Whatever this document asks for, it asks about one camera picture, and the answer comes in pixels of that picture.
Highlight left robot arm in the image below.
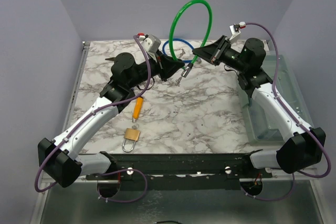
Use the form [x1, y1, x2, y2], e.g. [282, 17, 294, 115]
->
[38, 52, 184, 188]

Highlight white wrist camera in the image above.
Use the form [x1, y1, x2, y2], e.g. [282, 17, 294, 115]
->
[138, 33, 161, 61]
[229, 22, 246, 43]

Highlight aluminium rail frame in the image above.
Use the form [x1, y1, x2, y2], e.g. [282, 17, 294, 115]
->
[41, 40, 320, 183]

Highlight yellow handled pliers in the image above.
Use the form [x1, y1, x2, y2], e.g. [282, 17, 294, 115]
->
[104, 57, 115, 61]

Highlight blue cable lock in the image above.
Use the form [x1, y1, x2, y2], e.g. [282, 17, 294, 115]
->
[162, 38, 202, 64]

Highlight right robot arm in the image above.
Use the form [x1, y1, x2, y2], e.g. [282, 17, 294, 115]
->
[193, 36, 326, 178]

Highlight purple cable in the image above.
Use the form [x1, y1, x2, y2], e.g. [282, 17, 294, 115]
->
[244, 22, 332, 201]
[34, 34, 153, 203]

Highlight clear plastic bin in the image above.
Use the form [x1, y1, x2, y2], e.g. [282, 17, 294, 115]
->
[237, 52, 314, 146]

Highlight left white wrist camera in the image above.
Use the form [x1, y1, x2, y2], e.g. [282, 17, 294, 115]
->
[138, 33, 161, 61]

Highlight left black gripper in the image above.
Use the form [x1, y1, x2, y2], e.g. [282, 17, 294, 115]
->
[128, 49, 185, 89]

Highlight orange utility knife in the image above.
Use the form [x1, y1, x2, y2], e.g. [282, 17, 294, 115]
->
[132, 97, 144, 123]

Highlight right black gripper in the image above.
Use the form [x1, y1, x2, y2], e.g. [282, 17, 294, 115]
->
[192, 36, 247, 73]

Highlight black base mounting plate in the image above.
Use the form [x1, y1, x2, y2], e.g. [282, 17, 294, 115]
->
[54, 152, 305, 190]

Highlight brass padlock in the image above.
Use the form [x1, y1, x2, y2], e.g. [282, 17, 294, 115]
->
[122, 124, 141, 153]

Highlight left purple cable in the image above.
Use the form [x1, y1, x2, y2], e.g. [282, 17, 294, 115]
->
[34, 34, 153, 203]

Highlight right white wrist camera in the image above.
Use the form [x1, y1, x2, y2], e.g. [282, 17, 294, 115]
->
[229, 22, 246, 43]

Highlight green cable lock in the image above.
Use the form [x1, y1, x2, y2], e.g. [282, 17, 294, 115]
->
[168, 0, 213, 78]

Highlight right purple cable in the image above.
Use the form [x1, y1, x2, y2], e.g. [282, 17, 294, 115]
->
[244, 22, 332, 201]

